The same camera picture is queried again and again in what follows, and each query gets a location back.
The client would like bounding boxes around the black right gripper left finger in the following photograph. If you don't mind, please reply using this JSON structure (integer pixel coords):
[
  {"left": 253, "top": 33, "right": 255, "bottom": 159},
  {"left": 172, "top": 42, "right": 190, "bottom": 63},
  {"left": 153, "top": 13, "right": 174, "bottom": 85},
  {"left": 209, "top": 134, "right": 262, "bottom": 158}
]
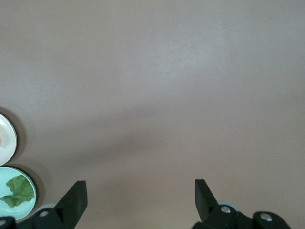
[{"left": 0, "top": 180, "right": 87, "bottom": 229}]

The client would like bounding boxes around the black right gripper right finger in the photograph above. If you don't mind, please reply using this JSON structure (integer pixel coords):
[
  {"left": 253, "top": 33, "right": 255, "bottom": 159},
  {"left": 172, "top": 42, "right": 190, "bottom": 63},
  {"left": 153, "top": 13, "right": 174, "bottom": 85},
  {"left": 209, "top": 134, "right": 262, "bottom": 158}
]
[{"left": 194, "top": 179, "right": 293, "bottom": 229}]

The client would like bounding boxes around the green lettuce leaf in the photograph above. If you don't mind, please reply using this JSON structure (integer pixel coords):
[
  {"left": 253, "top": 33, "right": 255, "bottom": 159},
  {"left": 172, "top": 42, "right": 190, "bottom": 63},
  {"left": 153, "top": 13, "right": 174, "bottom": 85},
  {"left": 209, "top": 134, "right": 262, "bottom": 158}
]
[{"left": 0, "top": 175, "right": 35, "bottom": 209}]

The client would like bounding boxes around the green round plate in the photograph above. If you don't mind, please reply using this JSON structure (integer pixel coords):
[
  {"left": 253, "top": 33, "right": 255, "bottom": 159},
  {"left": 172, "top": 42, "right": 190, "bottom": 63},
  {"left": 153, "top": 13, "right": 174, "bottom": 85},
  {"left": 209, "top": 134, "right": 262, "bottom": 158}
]
[{"left": 0, "top": 166, "right": 38, "bottom": 220}]

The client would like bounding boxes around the beige round plate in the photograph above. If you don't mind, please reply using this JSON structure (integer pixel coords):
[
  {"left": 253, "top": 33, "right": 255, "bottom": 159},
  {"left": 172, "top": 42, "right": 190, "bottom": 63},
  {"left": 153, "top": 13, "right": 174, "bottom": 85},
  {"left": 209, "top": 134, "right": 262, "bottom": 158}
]
[{"left": 0, "top": 113, "right": 19, "bottom": 167}]

